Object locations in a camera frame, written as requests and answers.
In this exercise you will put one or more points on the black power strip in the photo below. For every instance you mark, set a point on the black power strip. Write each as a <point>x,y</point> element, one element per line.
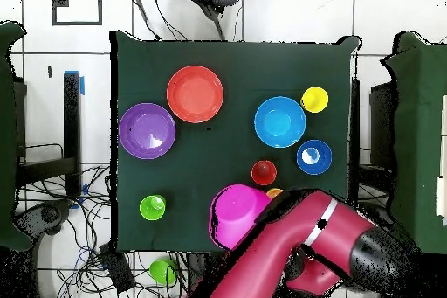
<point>117,270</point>

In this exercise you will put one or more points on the red-orange plastic cup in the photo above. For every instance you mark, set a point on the red-orange plastic cup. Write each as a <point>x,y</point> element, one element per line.
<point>263,174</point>

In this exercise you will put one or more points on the light blue plastic bowl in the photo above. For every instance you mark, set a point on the light blue plastic bowl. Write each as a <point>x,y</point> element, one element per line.
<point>279,121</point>

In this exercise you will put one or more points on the green cloth side table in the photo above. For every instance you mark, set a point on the green cloth side table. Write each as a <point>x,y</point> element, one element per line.
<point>419,102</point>
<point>7,137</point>

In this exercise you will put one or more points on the black stand frame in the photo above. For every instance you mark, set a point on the black stand frame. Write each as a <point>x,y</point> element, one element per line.
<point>382,119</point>
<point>71,119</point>

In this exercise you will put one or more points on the blue tape strip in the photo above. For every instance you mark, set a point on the blue tape strip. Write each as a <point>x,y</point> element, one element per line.
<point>82,86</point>

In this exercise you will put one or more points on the black chair base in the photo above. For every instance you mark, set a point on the black chair base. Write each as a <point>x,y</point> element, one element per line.
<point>45,216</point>

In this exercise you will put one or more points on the black square frame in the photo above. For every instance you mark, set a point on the black square frame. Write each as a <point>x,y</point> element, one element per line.
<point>77,23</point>

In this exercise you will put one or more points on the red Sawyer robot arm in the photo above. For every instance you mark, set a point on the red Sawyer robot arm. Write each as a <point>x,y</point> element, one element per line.
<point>272,259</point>

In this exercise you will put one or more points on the dark green tablecloth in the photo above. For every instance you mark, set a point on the dark green tablecloth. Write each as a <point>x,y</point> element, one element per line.
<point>279,67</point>

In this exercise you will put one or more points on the large shallow orange bowl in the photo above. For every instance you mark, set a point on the large shallow orange bowl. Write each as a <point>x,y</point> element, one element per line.
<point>195,94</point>

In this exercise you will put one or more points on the purple plastic bowl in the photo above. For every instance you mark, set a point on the purple plastic bowl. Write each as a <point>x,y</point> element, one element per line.
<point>147,131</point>

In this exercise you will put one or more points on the green plastic cup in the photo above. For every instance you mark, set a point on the green plastic cup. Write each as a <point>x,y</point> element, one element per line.
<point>152,208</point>

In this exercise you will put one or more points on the small dark blue bowl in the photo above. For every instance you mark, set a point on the small dark blue bowl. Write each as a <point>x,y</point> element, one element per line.
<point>319,163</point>

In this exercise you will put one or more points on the pink plastic bowl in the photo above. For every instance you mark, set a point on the pink plastic bowl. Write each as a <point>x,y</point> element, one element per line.
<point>237,217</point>

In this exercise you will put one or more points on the golden yellow plastic cup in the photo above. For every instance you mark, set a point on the golden yellow plastic cup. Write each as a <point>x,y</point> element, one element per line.
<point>275,193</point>

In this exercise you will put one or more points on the green bowl on floor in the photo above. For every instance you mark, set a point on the green bowl on floor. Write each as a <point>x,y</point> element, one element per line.
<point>160,271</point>

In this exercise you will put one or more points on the lemon yellow plastic cup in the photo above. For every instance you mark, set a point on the lemon yellow plastic cup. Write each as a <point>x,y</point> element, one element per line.
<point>314,99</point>

